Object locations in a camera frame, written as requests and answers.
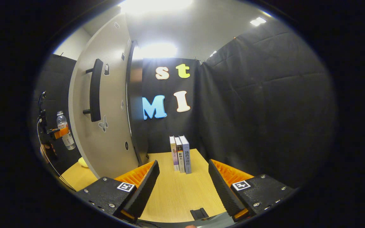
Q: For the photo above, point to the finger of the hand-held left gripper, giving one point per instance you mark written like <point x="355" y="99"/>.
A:
<point x="61" y="132"/>

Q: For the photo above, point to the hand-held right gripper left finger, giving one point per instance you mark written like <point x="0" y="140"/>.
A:
<point x="144" y="190"/>

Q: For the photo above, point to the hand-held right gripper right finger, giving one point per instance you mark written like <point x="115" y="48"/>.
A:
<point x="220" y="190"/>

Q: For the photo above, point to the clear plastic bottle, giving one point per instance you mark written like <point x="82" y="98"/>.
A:
<point x="62" y="122"/>

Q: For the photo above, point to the white cabinet door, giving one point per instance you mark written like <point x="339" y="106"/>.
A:
<point x="109" y="95"/>

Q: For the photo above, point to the cream plush toy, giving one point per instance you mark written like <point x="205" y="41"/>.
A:
<point x="83" y="162"/>

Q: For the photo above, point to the pale purple book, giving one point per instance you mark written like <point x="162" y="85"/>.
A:
<point x="173" y="155"/>

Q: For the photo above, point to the light blue book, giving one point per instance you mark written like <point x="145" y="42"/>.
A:
<point x="186" y="155"/>

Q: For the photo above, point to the white book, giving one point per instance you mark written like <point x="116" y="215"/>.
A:
<point x="180" y="155"/>

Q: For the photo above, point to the black backdrop cloth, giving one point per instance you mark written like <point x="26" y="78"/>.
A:
<point x="265" y="110"/>

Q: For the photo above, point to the ceiling light panel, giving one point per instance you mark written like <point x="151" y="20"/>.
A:
<point x="258" y="21"/>
<point x="213" y="53"/>
<point x="155" y="5"/>
<point x="157" y="50"/>

